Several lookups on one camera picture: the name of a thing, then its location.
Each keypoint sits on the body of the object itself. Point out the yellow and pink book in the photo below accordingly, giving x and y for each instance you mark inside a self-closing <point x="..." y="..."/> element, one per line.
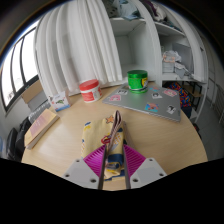
<point x="40" y="127"/>

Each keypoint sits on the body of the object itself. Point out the white curtain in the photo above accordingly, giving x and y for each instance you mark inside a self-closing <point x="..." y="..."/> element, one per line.
<point x="76" y="46"/>

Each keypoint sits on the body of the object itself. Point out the green jar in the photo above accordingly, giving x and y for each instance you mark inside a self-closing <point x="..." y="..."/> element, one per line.
<point x="137" y="81"/>

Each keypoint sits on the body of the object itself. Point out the colourful patterned bag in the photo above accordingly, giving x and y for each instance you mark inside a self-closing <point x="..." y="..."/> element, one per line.
<point x="182" y="95"/>

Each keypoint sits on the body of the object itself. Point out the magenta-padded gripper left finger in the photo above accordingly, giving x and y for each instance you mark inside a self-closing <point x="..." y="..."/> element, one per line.
<point x="81" y="173"/>

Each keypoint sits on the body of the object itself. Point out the grey laptop with stickers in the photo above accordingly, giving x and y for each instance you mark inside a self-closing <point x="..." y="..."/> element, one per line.
<point x="143" y="101"/>

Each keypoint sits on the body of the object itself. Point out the white shelf unit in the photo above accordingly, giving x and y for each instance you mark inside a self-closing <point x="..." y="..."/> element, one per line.
<point x="140" y="43"/>

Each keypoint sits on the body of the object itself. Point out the black-framed window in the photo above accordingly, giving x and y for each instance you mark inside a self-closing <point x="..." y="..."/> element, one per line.
<point x="16" y="70"/>

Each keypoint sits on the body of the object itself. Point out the white radiator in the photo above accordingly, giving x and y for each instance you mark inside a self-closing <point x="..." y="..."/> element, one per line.
<point x="39" y="111"/>

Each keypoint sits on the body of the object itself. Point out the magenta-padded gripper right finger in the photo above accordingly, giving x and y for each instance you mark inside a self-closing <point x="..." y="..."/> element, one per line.
<point x="146" y="171"/>

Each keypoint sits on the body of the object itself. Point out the white jar with red lid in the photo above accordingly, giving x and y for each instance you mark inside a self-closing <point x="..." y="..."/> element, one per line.
<point x="90" y="92"/>

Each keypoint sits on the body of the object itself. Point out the yellow patterned towel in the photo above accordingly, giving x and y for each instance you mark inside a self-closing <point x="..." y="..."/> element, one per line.
<point x="100" y="133"/>

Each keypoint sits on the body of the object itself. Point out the small black rack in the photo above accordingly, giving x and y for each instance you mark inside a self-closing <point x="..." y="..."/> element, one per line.
<point x="196" y="91"/>

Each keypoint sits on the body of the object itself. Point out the small white printed card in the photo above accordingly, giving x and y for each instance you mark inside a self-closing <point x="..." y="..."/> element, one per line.
<point x="60" y="100"/>

